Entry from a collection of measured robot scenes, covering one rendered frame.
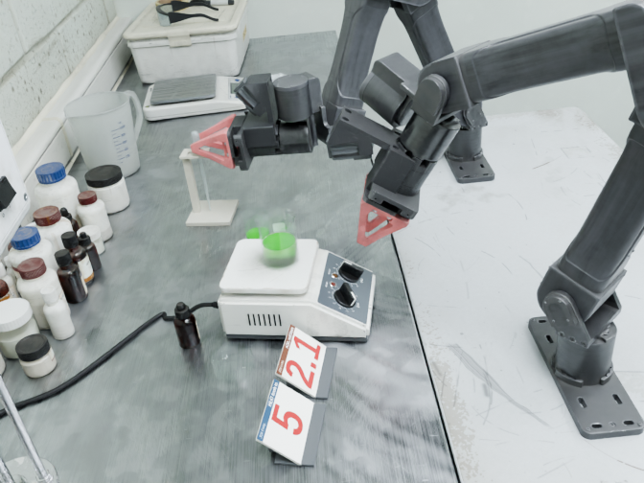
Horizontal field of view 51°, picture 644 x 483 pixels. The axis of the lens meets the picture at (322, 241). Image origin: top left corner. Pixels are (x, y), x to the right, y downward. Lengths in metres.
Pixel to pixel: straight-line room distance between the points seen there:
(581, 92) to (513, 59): 1.83
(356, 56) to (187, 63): 0.88
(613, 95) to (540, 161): 1.26
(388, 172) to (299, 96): 0.30
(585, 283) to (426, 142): 0.24
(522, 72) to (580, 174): 0.63
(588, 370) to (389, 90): 0.40
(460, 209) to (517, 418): 0.47
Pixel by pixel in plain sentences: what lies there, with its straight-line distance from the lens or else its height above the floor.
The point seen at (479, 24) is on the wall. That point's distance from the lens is 2.35.
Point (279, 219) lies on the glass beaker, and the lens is 0.92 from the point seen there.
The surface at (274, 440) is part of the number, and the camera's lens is 0.77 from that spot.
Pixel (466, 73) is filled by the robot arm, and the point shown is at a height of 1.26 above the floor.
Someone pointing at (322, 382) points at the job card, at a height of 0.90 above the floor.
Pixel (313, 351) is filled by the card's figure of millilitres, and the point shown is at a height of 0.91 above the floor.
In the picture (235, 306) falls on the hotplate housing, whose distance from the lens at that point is 0.90.
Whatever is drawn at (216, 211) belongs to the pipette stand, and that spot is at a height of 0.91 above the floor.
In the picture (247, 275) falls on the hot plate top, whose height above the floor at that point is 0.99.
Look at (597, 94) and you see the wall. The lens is 2.58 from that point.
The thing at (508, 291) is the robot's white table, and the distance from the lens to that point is 1.00.
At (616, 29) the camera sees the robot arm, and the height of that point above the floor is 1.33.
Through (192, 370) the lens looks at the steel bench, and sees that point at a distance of 0.91.
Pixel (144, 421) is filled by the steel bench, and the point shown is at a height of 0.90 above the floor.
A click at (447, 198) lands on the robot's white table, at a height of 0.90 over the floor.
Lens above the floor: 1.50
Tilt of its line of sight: 33 degrees down
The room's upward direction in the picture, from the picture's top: 6 degrees counter-clockwise
